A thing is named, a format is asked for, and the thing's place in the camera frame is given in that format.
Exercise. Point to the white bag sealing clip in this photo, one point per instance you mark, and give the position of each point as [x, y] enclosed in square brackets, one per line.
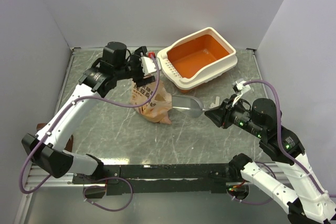
[215, 101]

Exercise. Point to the black mounting base rail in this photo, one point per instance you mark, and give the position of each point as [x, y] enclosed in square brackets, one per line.
[164, 178]

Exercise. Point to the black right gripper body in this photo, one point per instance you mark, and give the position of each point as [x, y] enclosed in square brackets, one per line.
[235, 114]

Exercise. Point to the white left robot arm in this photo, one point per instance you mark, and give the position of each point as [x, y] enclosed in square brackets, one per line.
[46, 148]

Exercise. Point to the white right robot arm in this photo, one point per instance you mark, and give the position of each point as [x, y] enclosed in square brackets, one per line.
[303, 202]

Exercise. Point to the grey metal litter scoop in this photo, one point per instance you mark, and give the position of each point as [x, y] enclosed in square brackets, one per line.
[188, 105]

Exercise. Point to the brown dustpan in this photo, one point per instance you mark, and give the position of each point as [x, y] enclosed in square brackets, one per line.
[69, 144]

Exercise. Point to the pink cat litter bag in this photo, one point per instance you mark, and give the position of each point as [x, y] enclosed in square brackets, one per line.
[157, 110]

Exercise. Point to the aluminium frame rail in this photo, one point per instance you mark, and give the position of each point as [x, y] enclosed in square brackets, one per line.
[36, 175]

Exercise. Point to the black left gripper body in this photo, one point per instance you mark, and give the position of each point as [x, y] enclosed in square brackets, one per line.
[134, 66]

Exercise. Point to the orange and white litter box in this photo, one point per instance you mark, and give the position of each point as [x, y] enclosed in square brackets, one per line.
[197, 59]

